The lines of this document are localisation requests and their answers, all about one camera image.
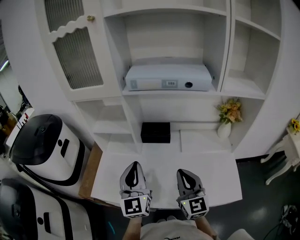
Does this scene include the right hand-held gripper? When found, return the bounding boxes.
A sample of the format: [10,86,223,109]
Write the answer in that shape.
[175,168,210,221]

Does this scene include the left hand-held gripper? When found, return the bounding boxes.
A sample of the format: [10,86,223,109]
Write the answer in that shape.
[119,161,153,219]

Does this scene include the cabinet door with brass knob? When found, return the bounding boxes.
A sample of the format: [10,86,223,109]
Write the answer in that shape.
[35,0,122,102]

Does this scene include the person's left forearm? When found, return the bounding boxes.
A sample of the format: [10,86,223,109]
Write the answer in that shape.
[122,217,143,240]

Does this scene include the person's right forearm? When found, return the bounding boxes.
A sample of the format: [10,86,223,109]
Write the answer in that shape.
[195,217,218,240]

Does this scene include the white desk with hutch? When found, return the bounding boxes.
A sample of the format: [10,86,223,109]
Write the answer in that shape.
[35,0,284,210]

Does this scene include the flat cardboard box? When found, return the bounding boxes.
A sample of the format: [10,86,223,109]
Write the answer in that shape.
[78,142,118,207]

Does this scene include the person's white shirt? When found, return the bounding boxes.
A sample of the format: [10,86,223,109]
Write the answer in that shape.
[140,219,255,240]

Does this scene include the black box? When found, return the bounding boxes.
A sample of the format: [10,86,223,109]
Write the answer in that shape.
[140,122,171,144]

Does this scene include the white vase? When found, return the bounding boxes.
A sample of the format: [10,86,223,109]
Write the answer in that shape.
[217,121,232,139]

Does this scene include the white and black robot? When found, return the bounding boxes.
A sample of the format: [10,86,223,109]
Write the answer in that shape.
[0,178,93,240]
[9,114,86,187]

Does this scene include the yellow orange flower bouquet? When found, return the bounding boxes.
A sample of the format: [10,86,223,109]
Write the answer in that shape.
[217,97,244,124]

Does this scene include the white dressing table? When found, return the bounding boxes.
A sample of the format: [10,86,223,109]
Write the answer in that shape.
[260,127,300,186]

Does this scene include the black and white tool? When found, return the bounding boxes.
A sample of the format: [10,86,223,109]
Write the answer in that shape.
[281,204,300,235]

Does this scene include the white projector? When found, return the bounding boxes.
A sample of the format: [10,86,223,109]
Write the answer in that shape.
[125,63,213,92]

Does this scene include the sunflower bunch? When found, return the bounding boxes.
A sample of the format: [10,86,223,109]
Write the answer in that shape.
[289,119,300,134]

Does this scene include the black floor cable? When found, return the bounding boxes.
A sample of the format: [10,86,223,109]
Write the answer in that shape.
[262,222,285,240]

